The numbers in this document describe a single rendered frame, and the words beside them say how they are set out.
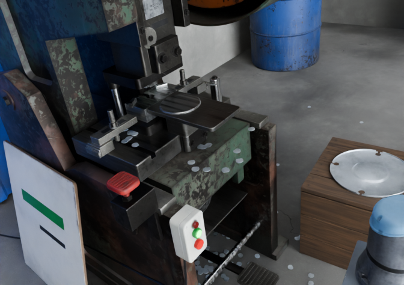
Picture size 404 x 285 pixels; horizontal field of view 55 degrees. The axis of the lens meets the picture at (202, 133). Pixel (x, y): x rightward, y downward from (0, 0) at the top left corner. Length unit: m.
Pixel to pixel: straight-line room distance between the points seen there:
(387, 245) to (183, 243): 0.47
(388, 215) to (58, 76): 0.95
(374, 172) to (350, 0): 3.01
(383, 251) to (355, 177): 0.62
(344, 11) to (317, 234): 3.17
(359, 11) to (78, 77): 3.51
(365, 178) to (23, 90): 1.21
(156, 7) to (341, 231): 1.02
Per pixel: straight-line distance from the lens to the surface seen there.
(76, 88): 1.29
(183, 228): 0.98
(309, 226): 1.61
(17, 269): 1.99
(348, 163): 1.63
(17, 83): 1.35
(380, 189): 1.53
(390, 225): 0.93
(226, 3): 1.37
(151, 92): 1.28
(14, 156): 1.65
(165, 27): 1.15
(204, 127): 1.04
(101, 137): 1.14
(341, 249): 1.63
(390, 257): 0.99
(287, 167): 2.18
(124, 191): 0.91
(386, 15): 4.34
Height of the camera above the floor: 1.30
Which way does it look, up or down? 31 degrees down
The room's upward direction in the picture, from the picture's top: 7 degrees counter-clockwise
